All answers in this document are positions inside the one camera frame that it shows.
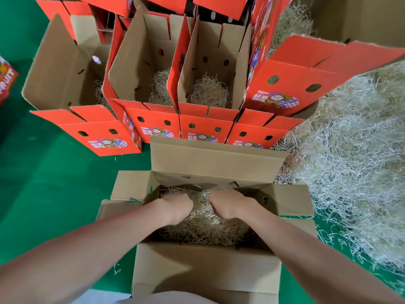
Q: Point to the person's left hand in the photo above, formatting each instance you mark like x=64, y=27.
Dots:
x=176, y=209

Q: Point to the person's right hand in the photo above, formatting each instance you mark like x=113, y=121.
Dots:
x=229, y=202

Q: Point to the small straw filler clump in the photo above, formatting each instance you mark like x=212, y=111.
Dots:
x=160, y=88
x=101, y=95
x=292, y=25
x=206, y=231
x=209, y=91

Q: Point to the pile of wood wool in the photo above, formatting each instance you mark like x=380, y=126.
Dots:
x=354, y=161

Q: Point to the group of red boxes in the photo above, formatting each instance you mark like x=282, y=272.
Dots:
x=6, y=79

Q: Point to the person's left forearm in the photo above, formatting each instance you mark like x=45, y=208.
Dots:
x=69, y=256

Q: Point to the person's right forearm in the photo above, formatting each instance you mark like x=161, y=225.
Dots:
x=316, y=256

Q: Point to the person's pink clothing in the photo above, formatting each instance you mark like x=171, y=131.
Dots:
x=168, y=297

